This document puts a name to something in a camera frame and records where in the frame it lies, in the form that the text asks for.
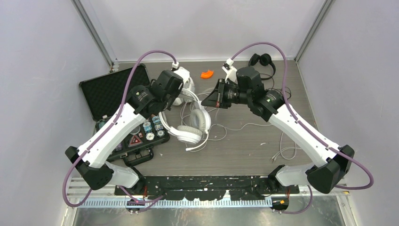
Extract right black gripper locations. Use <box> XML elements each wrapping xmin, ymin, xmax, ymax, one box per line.
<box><xmin>201</xmin><ymin>79</ymin><xmax>251</xmax><ymax>109</ymax></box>

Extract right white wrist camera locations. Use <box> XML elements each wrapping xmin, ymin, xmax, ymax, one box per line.
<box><xmin>222</xmin><ymin>58</ymin><xmax>237</xmax><ymax>83</ymax></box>

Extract black poker chip case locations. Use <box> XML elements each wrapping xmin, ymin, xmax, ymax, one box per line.
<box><xmin>79</xmin><ymin>68</ymin><xmax>170</xmax><ymax>166</ymax></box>

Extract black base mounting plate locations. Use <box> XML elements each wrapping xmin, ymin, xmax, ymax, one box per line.
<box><xmin>127</xmin><ymin>176</ymin><xmax>300</xmax><ymax>201</ymax></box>

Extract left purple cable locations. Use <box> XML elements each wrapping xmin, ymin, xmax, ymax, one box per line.
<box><xmin>62</xmin><ymin>49</ymin><xmax>178</xmax><ymax>208</ymax></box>

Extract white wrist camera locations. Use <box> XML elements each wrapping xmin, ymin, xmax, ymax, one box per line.
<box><xmin>222</xmin><ymin>58</ymin><xmax>237</xmax><ymax>83</ymax></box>
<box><xmin>172</xmin><ymin>62</ymin><xmax>190</xmax><ymax>83</ymax></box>

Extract orange curved plastic piece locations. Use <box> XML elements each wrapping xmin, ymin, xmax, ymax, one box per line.
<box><xmin>200</xmin><ymin>70</ymin><xmax>214</xmax><ymax>79</ymax></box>

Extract white round gaming headphones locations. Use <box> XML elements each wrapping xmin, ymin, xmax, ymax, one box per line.
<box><xmin>159</xmin><ymin>88</ymin><xmax>211</xmax><ymax>152</ymax></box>

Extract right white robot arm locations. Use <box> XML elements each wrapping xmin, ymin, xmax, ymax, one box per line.
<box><xmin>202</xmin><ymin>67</ymin><xmax>355</xmax><ymax>194</ymax></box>

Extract black small headphones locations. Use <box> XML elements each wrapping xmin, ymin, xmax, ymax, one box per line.
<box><xmin>247</xmin><ymin>53</ymin><xmax>282</xmax><ymax>94</ymax></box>

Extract white grey angular headphones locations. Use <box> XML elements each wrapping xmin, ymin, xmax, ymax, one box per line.
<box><xmin>173</xmin><ymin>77</ymin><xmax>195</xmax><ymax>106</ymax></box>

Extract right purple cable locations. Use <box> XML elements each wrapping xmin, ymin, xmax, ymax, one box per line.
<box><xmin>231</xmin><ymin>41</ymin><xmax>374</xmax><ymax>190</ymax></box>

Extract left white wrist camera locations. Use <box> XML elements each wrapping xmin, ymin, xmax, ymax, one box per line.
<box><xmin>172</xmin><ymin>62</ymin><xmax>190</xmax><ymax>83</ymax></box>

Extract purple cable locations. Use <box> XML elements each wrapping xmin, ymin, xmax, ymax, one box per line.
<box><xmin>62</xmin><ymin>49</ymin><xmax>178</xmax><ymax>208</ymax></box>
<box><xmin>231</xmin><ymin>41</ymin><xmax>374</xmax><ymax>190</ymax></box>

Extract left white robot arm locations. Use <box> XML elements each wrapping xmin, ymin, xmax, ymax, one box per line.
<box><xmin>65</xmin><ymin>68</ymin><xmax>190</xmax><ymax>195</ymax></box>

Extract white headphone cable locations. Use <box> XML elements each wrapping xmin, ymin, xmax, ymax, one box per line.
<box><xmin>181</xmin><ymin>87</ymin><xmax>300</xmax><ymax>163</ymax></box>

